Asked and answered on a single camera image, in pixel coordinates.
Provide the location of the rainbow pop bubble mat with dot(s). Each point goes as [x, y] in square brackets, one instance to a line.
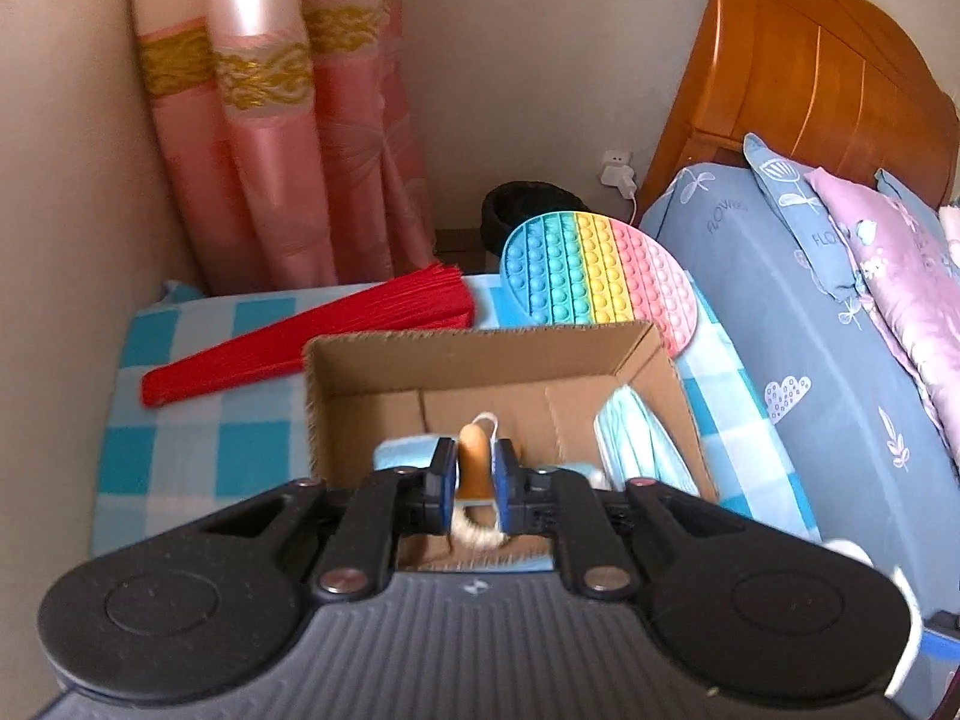
[600, 270]

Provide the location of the black round basket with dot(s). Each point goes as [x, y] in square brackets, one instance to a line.
[525, 211]

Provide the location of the white wall charger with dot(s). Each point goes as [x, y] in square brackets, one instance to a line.
[618, 169]

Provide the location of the blue patterned pillow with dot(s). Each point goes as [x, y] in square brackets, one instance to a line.
[806, 217]

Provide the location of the blue patterned quilt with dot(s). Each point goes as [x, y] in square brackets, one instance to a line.
[817, 427]

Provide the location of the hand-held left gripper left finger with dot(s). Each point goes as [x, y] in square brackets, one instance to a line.
[448, 481]

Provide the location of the wooden bed headboard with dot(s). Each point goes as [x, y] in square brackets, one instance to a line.
[817, 75]

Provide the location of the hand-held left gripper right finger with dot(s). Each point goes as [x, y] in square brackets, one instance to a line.
[503, 491]

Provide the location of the brown cardboard box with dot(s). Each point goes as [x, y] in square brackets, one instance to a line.
[487, 375]

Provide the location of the pink curtain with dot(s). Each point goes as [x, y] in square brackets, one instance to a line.
[277, 127]

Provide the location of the small orange toy piece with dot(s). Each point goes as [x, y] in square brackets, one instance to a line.
[474, 480]

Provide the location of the pink floral pillow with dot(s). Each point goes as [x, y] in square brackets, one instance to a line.
[900, 292]

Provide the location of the red folding fan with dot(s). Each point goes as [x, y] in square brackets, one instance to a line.
[322, 334]

